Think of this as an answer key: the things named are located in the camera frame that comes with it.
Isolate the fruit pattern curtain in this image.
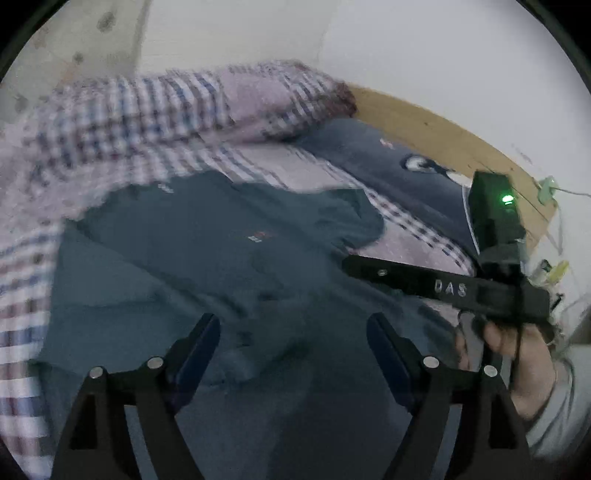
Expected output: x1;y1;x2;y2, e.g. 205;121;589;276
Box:
1;1;150;126

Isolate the wooden bed headboard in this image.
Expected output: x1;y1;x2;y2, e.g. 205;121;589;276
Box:
349;84;557;253

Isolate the checkered purple quilt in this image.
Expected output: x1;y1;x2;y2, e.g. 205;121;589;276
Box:
1;61;356;479

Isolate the blue plush shark pillow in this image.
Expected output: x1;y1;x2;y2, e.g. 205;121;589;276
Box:
294;118;478;257

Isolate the dark teal t-shirt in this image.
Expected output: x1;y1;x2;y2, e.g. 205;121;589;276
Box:
36;172;457;479

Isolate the grey-green sleeve forearm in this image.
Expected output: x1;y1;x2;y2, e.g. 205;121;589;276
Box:
527;345;591;461

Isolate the right hand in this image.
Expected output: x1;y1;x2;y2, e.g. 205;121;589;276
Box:
482;322;557;421

